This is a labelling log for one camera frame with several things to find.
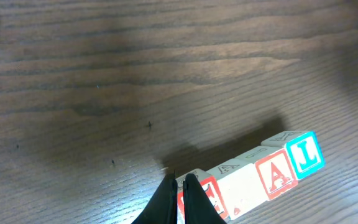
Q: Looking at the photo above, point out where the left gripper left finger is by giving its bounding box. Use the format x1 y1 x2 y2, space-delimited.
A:
132 173 178 224

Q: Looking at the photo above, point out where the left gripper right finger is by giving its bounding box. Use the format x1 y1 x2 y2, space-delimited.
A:
183 174 226 224

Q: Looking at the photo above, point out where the red letter U block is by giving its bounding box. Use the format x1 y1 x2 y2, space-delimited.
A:
176 169 229 224

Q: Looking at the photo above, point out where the white airplane block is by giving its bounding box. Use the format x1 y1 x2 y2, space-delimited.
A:
207 159 268 221

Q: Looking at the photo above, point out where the red letter A block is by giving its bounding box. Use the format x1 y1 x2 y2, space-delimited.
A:
236 146 298 200

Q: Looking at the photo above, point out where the blue letter block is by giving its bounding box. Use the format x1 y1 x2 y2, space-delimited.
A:
261 130 325 180

